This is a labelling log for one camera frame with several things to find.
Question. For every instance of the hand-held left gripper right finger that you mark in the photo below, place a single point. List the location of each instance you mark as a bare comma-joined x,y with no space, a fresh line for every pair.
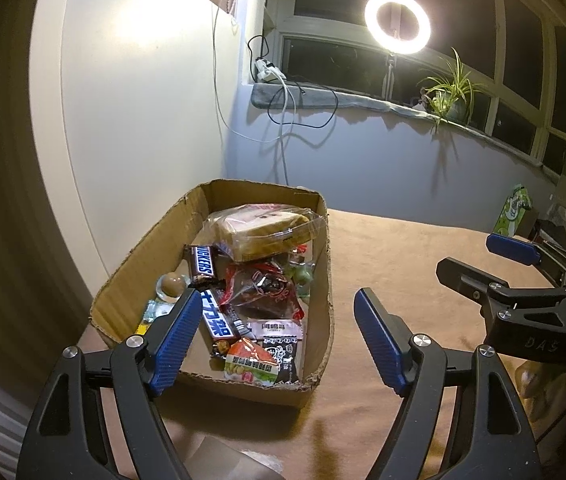
378,342

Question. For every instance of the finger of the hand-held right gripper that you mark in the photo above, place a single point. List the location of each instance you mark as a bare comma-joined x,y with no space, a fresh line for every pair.
510,249
463,277

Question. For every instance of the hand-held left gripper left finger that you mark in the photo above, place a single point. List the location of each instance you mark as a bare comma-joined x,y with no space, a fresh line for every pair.
178,345

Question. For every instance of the yellow candy packet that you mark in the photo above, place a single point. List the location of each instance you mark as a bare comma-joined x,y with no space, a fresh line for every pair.
142,329

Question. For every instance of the brown chocolate bar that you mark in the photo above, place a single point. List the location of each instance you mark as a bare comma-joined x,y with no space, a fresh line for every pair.
218,322
202,264

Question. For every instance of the round brown candy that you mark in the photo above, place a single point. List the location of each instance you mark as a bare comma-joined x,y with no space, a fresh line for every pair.
172,286

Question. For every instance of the orange green snack packet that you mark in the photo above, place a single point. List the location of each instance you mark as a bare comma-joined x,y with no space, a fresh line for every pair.
250,367

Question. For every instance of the brown cardboard box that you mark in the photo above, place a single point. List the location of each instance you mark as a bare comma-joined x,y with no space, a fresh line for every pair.
128,280

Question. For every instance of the black white snack packet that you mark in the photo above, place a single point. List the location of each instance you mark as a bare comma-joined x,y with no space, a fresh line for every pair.
280,340

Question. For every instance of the clear green candy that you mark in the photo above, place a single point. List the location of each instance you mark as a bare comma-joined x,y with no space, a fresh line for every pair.
303,275

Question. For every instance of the dark plum packet red ends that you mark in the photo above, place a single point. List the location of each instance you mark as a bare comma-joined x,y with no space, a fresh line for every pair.
263,287

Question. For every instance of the bagged sliced bread loaf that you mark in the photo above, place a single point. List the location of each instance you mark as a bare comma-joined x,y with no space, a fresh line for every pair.
258,235

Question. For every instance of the person's right hand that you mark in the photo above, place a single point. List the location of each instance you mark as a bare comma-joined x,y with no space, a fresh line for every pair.
558,382

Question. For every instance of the green white carton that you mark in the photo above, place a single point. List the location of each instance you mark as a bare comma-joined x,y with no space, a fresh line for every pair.
513,210

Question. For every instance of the potted spider plant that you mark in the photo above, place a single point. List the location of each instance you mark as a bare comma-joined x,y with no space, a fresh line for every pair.
453,102

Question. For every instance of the black tripod stand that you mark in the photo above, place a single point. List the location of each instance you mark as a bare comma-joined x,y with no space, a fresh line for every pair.
390,77

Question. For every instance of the white power strip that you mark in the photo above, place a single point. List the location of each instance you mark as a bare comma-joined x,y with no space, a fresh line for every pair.
268,72

